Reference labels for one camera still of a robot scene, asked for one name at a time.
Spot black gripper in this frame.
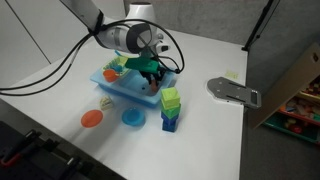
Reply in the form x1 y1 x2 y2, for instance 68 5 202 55
139 67 168 87

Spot light green block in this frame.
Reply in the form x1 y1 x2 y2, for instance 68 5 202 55
161 87 181 109

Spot blue block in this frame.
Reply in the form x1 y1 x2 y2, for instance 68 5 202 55
160 110 179 126
161 119 178 133

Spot light blue toy sink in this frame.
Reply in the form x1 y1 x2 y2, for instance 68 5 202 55
89 54 177 108

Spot yellow-green dish rack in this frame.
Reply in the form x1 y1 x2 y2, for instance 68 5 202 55
101 55 129 76

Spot blue toy utensils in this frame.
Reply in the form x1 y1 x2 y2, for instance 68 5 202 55
111 49 125 73

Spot blue toy bowl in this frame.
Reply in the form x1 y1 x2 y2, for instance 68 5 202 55
121 106 146 128

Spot orange toy plate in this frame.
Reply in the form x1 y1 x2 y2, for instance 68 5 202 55
80 109 104 129

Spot yellow sticky note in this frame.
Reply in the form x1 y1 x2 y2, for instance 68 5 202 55
225 69 240 80

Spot grey metal mounting plate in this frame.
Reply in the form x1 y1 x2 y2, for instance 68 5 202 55
206 76 263 110

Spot black partition pole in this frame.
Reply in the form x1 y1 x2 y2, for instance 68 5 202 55
241 0 280 53

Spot black clamp equipment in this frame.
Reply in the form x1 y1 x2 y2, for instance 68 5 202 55
0 119 128 180

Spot toy storage shelf with bins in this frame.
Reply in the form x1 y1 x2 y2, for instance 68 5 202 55
248 43 320 144

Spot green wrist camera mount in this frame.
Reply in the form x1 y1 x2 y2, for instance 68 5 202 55
125 57 161 73

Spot orange cup with handle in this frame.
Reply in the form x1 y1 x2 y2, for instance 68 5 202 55
102 68 120 83

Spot thin cable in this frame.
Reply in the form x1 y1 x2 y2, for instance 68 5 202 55
0 33 96 97

